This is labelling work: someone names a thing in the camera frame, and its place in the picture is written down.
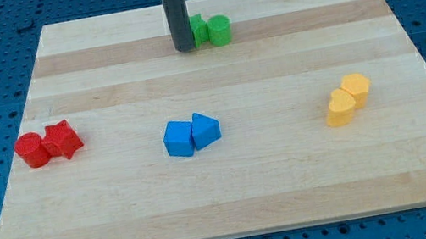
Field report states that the red cylinder block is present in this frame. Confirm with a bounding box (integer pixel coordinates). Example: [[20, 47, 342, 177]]
[[14, 131, 51, 169]]

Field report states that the red star block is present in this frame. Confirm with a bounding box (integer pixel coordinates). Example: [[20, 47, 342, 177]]
[[41, 119, 84, 159]]

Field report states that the yellow heart block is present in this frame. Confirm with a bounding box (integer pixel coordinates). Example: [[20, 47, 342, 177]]
[[326, 88, 357, 128]]

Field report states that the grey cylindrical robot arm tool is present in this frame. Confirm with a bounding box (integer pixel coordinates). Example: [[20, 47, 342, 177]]
[[161, 0, 196, 53]]

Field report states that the yellow hexagon block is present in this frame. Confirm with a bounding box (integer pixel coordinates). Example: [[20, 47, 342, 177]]
[[340, 73, 371, 109]]

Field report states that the green star block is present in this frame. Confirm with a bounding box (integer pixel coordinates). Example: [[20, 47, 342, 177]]
[[189, 14, 210, 48]]

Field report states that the blue triangle block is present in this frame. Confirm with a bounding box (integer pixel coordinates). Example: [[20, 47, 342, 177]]
[[191, 113, 222, 150]]

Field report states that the blue cube block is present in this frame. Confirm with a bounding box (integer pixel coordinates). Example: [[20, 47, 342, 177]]
[[163, 120, 195, 157]]

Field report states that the green cylinder block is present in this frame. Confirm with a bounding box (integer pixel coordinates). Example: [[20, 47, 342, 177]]
[[207, 14, 232, 47]]

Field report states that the light wooden board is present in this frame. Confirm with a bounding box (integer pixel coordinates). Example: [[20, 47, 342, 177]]
[[0, 0, 426, 239]]

